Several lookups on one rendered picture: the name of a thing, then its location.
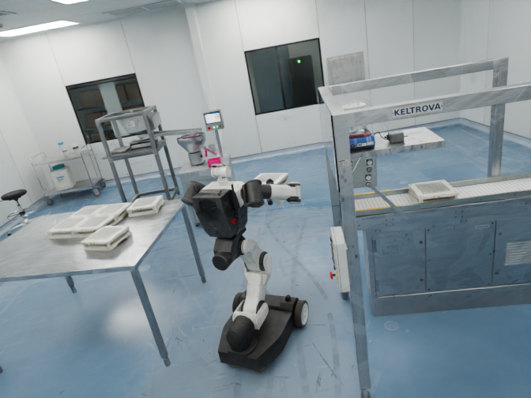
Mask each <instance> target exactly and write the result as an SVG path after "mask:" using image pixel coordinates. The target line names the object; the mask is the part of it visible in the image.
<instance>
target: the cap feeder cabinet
mask: <svg viewBox="0 0 531 398"><path fill-rule="evenodd" d="M217 157H220V156H213V157H208V158H204V160H205V162H203V163H200V164H199V165H198V166H197V165H191V164H190V161H186V162H185V163H184V164H183V166H182V168H181V170H180V172H179V173H178V175H179V178H180V181H181V184H182V188H183V192H184V193H185V192H186V189H187V187H188V186H189V184H190V180H195V181H197V182H200V183H202V184H204V185H206V186H207V185H208V184H210V183H211V182H217V180H218V176H217V177H213V176H212V175H211V174H210V169H211V167H209V165H208V162H207V161H208V159H212V158H217ZM221 163H222V164H224V165H226V166H229V167H230V168H231V170H232V173H231V176H230V177H226V178H227V179H228V180H227V182H235V176H234V171H233V168H232V161H231V157H230V154H226V155H224V157H221ZM187 207H188V210H189V213H190V218H191V222H193V223H196V224H197V225H196V227H198V226H199V225H198V223H200V221H199V219H198V217H197V215H196V213H195V210H194V208H193V207H192V206H189V205H188V206H187Z"/></svg>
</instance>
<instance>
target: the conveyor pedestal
mask: <svg viewBox="0 0 531 398"><path fill-rule="evenodd" d="M363 246H364V256H365V266H366V276H367V289H368V291H369V295H370V297H371V305H372V309H373V311H374V315H375V317H380V316H390V315H398V314H417V313H426V312H436V311H445V310H463V309H473V308H483V307H492V306H510V305H520V304H530V303H531V211H527V212H513V213H507V214H499V215H492V216H479V217H472V218H469V219H467V223H460V219H458V220H445V221H438V222H430V223H418V224H410V225H404V226H396V227H384V228H382V233H375V232H374V229H369V230H363Z"/></svg>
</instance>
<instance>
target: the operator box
mask: <svg viewBox="0 0 531 398"><path fill-rule="evenodd" d="M330 233H331V235H332V240H333V251H334V258H335V259H334V260H335V267H336V274H337V283H338V285H337V286H338V290H339V293H341V292H346V291H350V285H351V280H350V275H349V272H348V261H347V254H348V248H347V245H346V241H345V236H344V232H342V229H341V227H331V228H330Z"/></svg>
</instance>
